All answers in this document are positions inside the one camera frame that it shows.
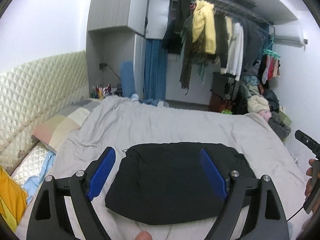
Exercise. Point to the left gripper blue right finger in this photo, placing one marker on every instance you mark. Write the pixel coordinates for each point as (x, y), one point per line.
(218, 179)

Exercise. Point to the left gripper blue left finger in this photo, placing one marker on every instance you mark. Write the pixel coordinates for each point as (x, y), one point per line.
(97, 173)

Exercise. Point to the black puffer jacket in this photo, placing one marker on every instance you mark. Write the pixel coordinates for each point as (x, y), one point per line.
(160, 184)

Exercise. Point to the pile of clothes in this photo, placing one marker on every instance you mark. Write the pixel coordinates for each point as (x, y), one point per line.
(254, 98)

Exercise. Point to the metal clothes rack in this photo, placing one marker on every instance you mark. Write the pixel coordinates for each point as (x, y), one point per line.
(236, 10)

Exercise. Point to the right hand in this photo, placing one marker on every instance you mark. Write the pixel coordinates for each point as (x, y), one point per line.
(309, 173)

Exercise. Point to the left hand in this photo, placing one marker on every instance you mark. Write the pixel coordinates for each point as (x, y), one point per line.
(143, 235)

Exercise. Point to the grey bed cover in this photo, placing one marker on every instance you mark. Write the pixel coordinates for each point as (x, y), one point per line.
(121, 123)

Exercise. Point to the pink beige pillow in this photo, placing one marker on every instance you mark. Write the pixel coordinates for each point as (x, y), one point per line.
(55, 130)

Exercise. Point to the light blue cloth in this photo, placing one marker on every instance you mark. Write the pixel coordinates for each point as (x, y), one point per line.
(32, 184)

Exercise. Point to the yellow pillow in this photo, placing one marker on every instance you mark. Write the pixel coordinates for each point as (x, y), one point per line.
(13, 200)

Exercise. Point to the blue chair back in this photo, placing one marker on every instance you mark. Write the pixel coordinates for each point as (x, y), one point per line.
(127, 79)

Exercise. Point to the teal sock hanger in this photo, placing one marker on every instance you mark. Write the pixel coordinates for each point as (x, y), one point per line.
(269, 51)

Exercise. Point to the cream quilted headboard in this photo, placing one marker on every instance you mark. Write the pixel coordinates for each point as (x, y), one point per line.
(34, 92)

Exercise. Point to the white air conditioner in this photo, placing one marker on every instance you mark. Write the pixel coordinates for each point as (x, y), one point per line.
(290, 34)

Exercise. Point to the white hanging jacket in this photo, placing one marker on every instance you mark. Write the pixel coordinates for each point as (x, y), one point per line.
(235, 53)

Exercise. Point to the dark grey hanging coat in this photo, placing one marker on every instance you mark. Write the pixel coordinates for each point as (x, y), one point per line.
(253, 42)

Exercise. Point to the blue curtain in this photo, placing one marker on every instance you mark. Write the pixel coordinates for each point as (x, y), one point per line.
(155, 70)

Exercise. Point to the brown patterned scarf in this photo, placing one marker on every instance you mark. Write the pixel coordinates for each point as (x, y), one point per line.
(194, 51)

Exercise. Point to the black hanging garment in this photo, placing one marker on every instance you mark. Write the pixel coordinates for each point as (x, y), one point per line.
(172, 41)

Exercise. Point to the black sweater with cuffs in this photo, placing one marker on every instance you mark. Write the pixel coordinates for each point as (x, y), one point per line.
(221, 39)

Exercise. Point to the grey white wardrobe cabinet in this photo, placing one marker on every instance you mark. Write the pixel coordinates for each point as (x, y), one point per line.
(117, 32)

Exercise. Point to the yellow fleece jacket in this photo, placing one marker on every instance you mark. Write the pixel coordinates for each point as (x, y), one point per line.
(203, 20)

